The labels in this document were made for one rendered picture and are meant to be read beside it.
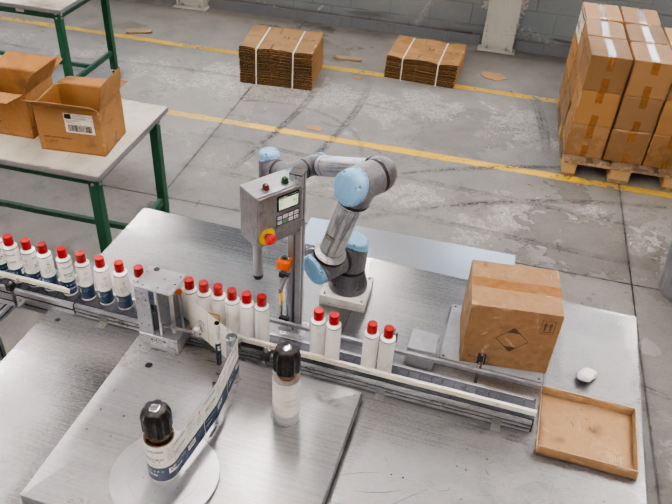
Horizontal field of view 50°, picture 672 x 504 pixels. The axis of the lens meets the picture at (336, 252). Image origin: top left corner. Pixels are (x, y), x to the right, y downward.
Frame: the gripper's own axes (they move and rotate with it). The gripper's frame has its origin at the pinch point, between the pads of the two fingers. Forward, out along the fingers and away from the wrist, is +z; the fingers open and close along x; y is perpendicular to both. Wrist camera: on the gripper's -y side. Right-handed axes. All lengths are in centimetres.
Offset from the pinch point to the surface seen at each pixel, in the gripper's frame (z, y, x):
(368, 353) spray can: 3, 53, -52
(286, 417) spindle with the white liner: 8, 34, -81
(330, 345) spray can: 3, 40, -52
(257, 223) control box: -38, 14, -49
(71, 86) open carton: -2, -133, 87
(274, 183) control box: -48, 17, -39
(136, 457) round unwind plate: 11, -5, -105
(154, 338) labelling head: 7, -18, -62
